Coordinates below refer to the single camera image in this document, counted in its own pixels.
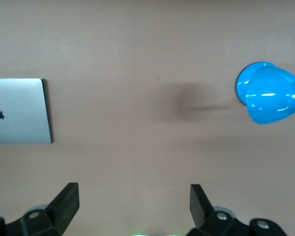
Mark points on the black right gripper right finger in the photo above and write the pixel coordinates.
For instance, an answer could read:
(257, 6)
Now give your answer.
(201, 211)

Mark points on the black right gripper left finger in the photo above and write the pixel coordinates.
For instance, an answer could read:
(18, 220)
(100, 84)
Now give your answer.
(59, 211)

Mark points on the silver laptop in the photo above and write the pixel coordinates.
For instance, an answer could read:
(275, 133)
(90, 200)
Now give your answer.
(22, 123)

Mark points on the blue desk lamp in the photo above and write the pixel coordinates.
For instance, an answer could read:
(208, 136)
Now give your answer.
(268, 103)

